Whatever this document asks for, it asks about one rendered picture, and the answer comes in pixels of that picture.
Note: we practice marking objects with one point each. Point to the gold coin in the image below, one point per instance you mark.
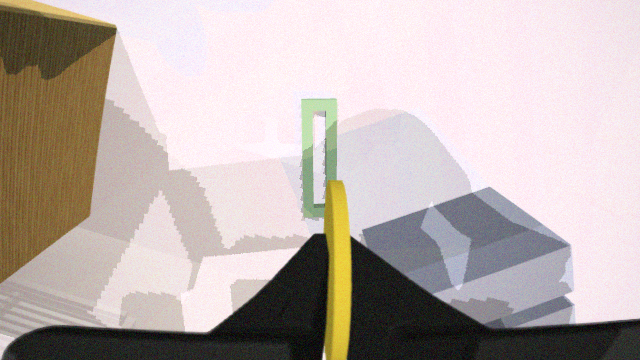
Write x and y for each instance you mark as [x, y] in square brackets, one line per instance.
[337, 230]

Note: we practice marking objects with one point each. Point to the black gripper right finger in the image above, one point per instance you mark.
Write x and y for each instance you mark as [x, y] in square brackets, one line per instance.
[393, 318]

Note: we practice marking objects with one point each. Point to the green rectangular holder with slot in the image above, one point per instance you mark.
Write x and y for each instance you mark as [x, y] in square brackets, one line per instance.
[307, 108]

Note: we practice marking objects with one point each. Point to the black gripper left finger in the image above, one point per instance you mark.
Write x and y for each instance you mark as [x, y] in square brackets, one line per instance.
[285, 320]

